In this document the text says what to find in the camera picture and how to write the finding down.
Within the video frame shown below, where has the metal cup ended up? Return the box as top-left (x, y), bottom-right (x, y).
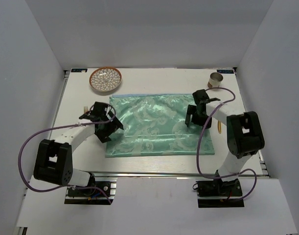
top-left (207, 72), bottom-right (223, 88)

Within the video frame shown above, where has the blue label sticker left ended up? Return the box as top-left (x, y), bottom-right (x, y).
top-left (70, 68), bottom-right (88, 73)

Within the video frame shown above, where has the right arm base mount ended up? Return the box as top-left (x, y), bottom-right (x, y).
top-left (192, 179), bottom-right (244, 208)

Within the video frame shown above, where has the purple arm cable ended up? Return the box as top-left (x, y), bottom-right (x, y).
top-left (196, 87), bottom-right (258, 201)
top-left (19, 104), bottom-right (117, 205)

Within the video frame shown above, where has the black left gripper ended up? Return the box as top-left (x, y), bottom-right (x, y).
top-left (95, 110), bottom-right (123, 142)

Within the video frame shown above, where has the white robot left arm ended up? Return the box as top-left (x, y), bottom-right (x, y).
top-left (33, 102), bottom-right (123, 195)

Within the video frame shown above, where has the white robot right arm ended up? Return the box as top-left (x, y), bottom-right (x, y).
top-left (185, 88), bottom-right (265, 195)

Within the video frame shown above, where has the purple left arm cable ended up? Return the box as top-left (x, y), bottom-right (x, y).
top-left (19, 104), bottom-right (117, 205)

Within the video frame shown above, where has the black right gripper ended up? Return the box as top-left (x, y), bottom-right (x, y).
top-left (185, 104), bottom-right (212, 129)

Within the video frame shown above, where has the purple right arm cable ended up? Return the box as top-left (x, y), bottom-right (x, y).
top-left (196, 87), bottom-right (258, 201)

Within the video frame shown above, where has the gold knife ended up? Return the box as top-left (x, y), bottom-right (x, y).
top-left (217, 121), bottom-right (222, 134)

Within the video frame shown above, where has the blue label sticker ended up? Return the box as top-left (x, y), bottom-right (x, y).
top-left (70, 68), bottom-right (88, 73)
top-left (217, 70), bottom-right (234, 74)

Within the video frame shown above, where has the green satin cloth napkin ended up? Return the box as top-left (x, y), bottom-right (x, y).
top-left (105, 94), bottom-right (215, 158)

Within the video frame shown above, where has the patterned orange rim plate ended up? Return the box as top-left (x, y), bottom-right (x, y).
top-left (89, 67), bottom-right (122, 94)

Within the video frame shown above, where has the blue label sticker right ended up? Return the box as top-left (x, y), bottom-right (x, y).
top-left (217, 70), bottom-right (234, 74)

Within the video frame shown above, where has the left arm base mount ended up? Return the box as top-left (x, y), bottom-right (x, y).
top-left (64, 175), bottom-right (117, 205)

